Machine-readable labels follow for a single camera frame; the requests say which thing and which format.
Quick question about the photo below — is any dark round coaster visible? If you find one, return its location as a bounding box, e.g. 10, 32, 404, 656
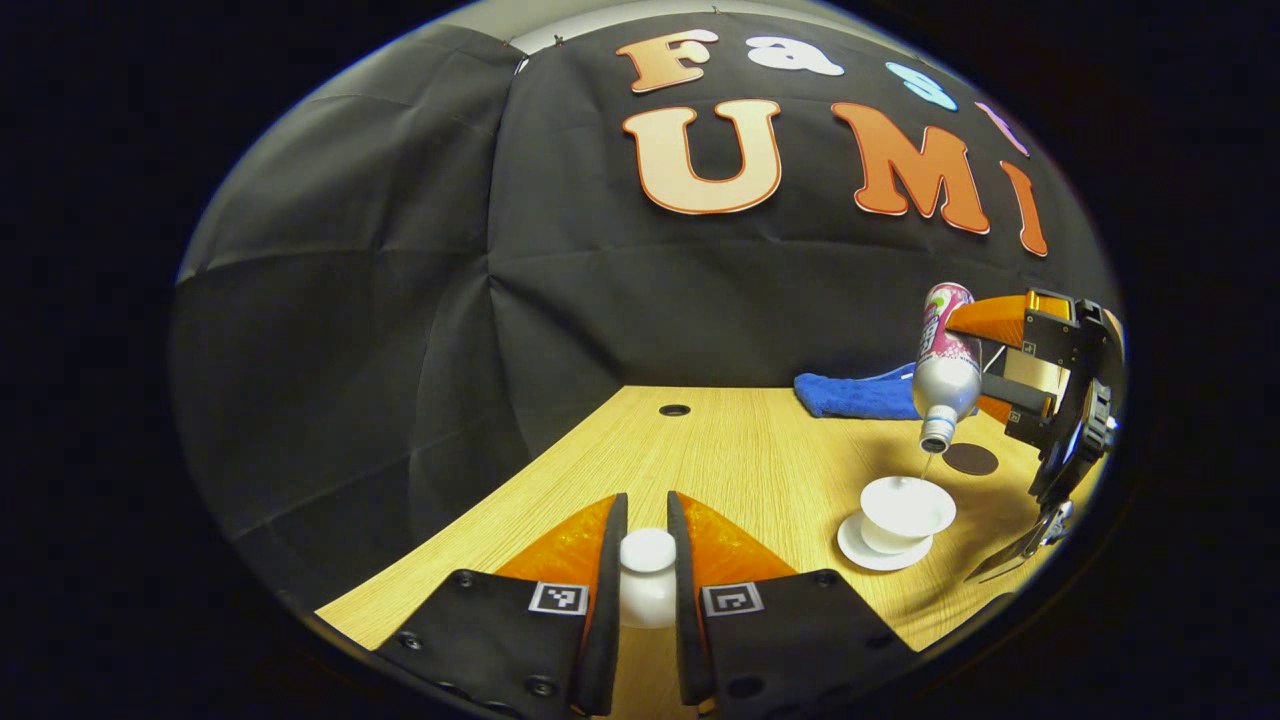
943, 443, 1000, 477

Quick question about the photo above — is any silver water bottle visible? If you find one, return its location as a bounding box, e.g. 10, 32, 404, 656
912, 283, 984, 455

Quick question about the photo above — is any white teacup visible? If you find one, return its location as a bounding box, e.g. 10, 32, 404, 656
860, 476, 958, 556

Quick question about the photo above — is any blue towel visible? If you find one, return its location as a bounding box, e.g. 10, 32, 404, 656
794, 362, 926, 420

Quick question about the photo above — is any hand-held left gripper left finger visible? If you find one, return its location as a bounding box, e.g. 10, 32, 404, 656
375, 493, 629, 718

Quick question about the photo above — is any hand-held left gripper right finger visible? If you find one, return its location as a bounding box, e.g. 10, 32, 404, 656
667, 490, 916, 706

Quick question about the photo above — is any black backdrop cloth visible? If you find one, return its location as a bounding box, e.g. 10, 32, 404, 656
170, 10, 1121, 611

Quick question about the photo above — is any white saucer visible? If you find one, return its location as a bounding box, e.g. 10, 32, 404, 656
837, 512, 936, 573

